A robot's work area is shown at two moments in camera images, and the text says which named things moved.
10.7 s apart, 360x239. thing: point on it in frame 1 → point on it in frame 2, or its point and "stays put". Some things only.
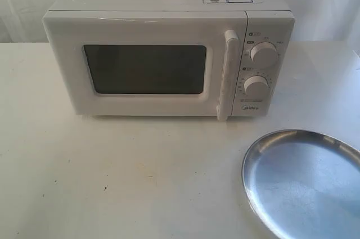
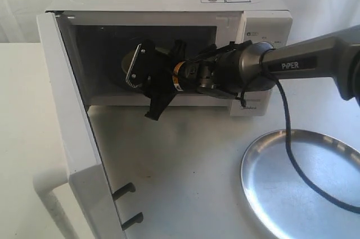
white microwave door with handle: x=151 y=63 → x=104 y=204
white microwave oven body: x=205 y=53 stays put
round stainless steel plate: x=304 y=185 stays put
